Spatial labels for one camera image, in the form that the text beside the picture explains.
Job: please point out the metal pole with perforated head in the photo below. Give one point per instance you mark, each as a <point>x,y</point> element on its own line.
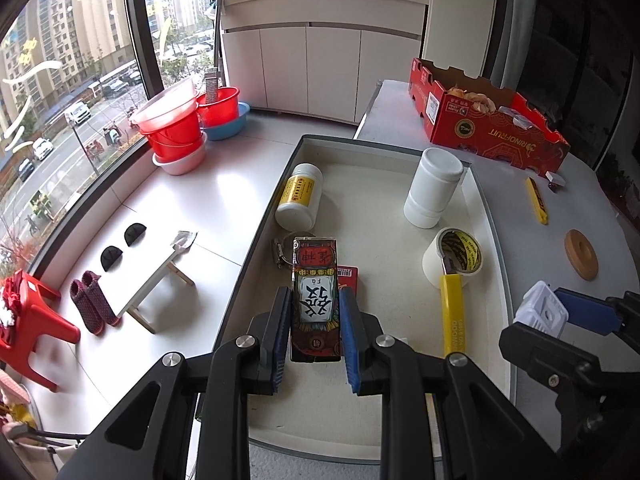
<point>212,85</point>

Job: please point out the purple knit slipper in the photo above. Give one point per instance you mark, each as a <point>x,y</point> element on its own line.
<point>102,297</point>
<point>87,310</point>

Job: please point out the white bottle with yellow label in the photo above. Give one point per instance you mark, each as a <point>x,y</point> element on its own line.
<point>300,195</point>

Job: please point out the white plastic basket piece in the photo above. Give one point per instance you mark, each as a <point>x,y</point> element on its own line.
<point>540,305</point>

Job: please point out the dark red printed pack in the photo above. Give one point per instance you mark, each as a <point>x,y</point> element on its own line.
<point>315,305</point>

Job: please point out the red cardboard box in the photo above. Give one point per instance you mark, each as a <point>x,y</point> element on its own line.
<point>480,130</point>

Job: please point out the small white folding stool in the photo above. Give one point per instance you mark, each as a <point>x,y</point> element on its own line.
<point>150,285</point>

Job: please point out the yellow utility knife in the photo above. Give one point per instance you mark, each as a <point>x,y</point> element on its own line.
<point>454,310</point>

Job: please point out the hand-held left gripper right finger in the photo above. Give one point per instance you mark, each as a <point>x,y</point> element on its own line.
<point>351,355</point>

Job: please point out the small red box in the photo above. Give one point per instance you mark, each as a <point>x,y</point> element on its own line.
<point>349,276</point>

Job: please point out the beige adhesive tape roll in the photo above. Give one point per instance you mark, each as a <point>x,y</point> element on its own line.
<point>432,260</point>

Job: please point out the small white box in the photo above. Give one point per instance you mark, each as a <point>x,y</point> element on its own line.
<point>553,176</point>

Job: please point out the white cabinet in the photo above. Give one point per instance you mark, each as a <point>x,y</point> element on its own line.
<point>325,75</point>

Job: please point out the black half-round pad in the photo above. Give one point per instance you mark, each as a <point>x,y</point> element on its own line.
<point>134,232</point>
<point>111,257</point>

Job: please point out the white plastic jar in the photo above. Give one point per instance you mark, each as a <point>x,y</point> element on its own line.
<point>430,190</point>

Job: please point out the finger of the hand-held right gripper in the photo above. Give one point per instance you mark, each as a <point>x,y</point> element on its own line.
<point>545,360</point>
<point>585,310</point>

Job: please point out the round wooden coaster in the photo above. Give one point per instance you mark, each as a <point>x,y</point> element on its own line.
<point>585,267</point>

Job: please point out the red plastic stool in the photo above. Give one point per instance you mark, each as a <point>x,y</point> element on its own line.
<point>30,320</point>

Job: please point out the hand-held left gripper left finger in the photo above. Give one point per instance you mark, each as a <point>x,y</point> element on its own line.
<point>281,345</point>

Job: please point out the blue basin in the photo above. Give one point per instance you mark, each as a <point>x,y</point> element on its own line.
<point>227,130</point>

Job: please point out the black window frame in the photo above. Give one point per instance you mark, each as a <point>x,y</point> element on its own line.
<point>137,35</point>

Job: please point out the white shallow tray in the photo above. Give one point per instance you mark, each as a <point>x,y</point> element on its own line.
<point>380,240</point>

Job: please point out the red basin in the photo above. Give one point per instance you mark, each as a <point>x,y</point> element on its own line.
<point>220,110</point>

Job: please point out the red plastic bucket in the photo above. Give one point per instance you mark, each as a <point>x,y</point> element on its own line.
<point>175,137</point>

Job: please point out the white basin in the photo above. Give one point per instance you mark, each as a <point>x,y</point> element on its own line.
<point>182,165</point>

